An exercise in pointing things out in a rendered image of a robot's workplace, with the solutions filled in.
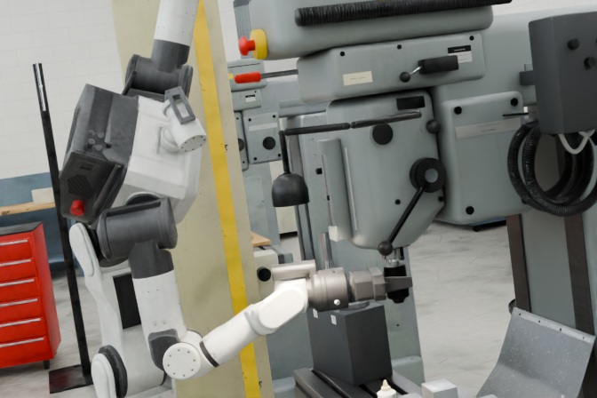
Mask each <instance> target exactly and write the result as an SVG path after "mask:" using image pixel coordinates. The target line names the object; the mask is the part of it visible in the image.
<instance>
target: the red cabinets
mask: <svg viewBox="0 0 597 398"><path fill-rule="evenodd" d="M60 342H61V336H60V326H59V321H58V315H57V309H56V304H55V298H54V293H53V287H52V278H51V272H50V267H49V261H48V255H47V250H46V244H45V239H44V229H43V221H39V222H33V223H27V224H21V225H16V226H9V227H0V368H5V367H10V366H15V365H21V364H25V363H31V362H40V361H44V369H45V370H48V369H50V361H49V360H51V359H53V357H54V355H55V354H56V353H57V349H58V347H59V345H60Z"/></svg>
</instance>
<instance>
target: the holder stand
mask: <svg viewBox="0 0 597 398"><path fill-rule="evenodd" d="M348 304H349V308H346V309H339V310H338V313H336V310H332V311H326V312H319V313H318V312H317V311H315V310H314V308H313V307H312V308H308V309H307V311H306V317H307V323H308V330H309V337H310V343H311V349H312V356H313V363H314V367H315V368H316V369H318V370H320V371H323V372H325V373H327V374H329V375H331V376H332V377H334V378H338V379H340V380H342V381H344V382H346V383H347V384H349V385H351V386H359V385H361V384H364V383H367V382H370V381H372V380H375V379H379V378H383V377H386V376H389V375H392V374H393V369H392V363H391V355H390V348H389V342H388V335H387V327H386V315H385V308H384V305H382V304H379V303H376V302H373V301H369V300H366V301H359V302H353V301H352V299H351V300H350V302H348Z"/></svg>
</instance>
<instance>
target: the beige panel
mask: <svg viewBox="0 0 597 398"><path fill-rule="evenodd" d="M110 3H111V10H112V15H113V22H114V27H115V38H116V44H117V50H118V56H119V62H120V68H121V74H122V79H123V87H124V81H125V74H126V69H127V65H128V62H129V59H130V58H131V57H132V55H133V54H138V55H140V56H141V57H146V58H151V52H152V48H153V41H154V36H155V27H156V22H157V17H158V13H159V7H160V3H161V0H110ZM186 64H188V65H191V66H192V67H193V77H192V83H191V88H190V93H189V97H188V101H189V105H190V107H191V108H192V110H193V112H194V114H195V117H196V118H197V119H198V120H199V121H200V123H201V125H202V127H203V129H204V131H205V133H206V135H207V138H208V139H207V141H206V142H205V144H204V145H203V147H202V157H201V166H200V176H199V185H198V192H197V196H196V199H195V200H194V202H193V204H192V205H191V207H190V209H189V210H188V212H187V214H186V216H185V218H183V220H182V221H181V222H180V223H178V224H177V225H176V228H177V232H178V241H177V246H176V247H175V249H170V250H169V249H164V250H167V251H170V252H171V257H172V262H173V265H174V270H175V275H176V280H177V285H178V289H179V297H180V301H181V306H182V311H183V315H184V319H185V324H186V327H187V329H191V330H196V331H198V332H199V333H200V334H201V335H202V336H203V337H205V336H206V335H208V334H209V333H210V332H212V331H213V330H215V329H216V328H218V327H219V326H221V325H223V324H225V323H226V322H228V321H230V320H231V319H232V318H234V317H235V316H236V315H238V314H240V313H241V312H242V311H243V310H244V309H245V308H247V307H248V306H250V305H251V304H252V305H255V304H257V303H259V302H260V295H259V284H258V277H257V271H256V265H255V258H254V252H253V246H252V240H251V228H250V221H249V215H248V209H247V203H246V196H245V190H244V184H243V172H242V166H241V159H240V153H239V147H238V140H237V134H236V128H235V116H234V110H233V103H232V97H231V91H230V84H229V78H228V72H227V60H226V54H225V47H224V41H223V35H222V28H221V22H220V16H219V4H218V0H199V4H198V8H197V14H196V18H195V27H194V32H193V36H192V42H191V46H190V51H189V56H188V61H187V63H186ZM186 64H184V65H186ZM176 391H177V398H275V396H274V389H273V383H272V377H271V370H270V364H269V358H268V351H267V340H266V335H265V336H262V335H260V336H259V337H258V338H256V339H255V340H253V341H252V342H251V343H250V344H249V345H247V346H246V347H244V348H243V349H242V350H241V351H240V352H239V353H238V354H237V355H236V356H235V357H233V358H232V359H231V360H229V361H228V362H226V363H225V364H223V365H220V366H219V367H217V368H214V369H213V370H211V371H210V372H208V373H207V374H205V375H203V376H201V377H199V378H190V379H187V380H177V379H176Z"/></svg>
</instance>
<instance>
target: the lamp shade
mask: <svg viewBox="0 0 597 398"><path fill-rule="evenodd" d="M271 194H272V200H273V206H274V207H289V206H295V205H301V204H304V203H309V202H310V201H309V194H308V187H307V185H306V182H305V181H304V179H303V177H302V176H300V175H298V174H297V173H292V172H288V173H283V174H281V175H279V176H278V177H277V178H276V179H275V180H274V182H273V186H272V192H271Z"/></svg>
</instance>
